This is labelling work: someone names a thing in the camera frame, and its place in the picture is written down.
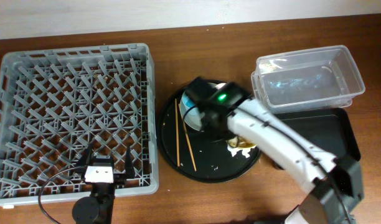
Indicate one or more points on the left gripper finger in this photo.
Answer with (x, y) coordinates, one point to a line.
(129, 168)
(82, 163)

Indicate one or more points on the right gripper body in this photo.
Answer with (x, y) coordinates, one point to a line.
(197, 92)

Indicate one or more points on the white tissue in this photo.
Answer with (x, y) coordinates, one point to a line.
(244, 151)

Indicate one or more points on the gold foil wrapper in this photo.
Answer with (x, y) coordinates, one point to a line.
(240, 142)

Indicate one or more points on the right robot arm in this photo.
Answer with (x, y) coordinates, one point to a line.
(333, 183)

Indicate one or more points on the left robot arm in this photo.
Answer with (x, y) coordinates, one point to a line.
(98, 206)

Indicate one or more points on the grey dishwasher rack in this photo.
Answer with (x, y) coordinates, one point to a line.
(54, 103)

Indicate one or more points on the blue cup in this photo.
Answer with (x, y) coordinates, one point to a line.
(186, 103)

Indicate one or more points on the white round plate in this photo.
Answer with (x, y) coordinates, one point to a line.
(193, 119)

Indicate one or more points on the round black tray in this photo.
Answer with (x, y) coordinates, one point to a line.
(213, 160)

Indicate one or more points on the clear plastic bin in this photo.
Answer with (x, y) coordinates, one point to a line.
(310, 79)

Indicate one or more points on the black rectangular tray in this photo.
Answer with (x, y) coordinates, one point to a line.
(329, 129)

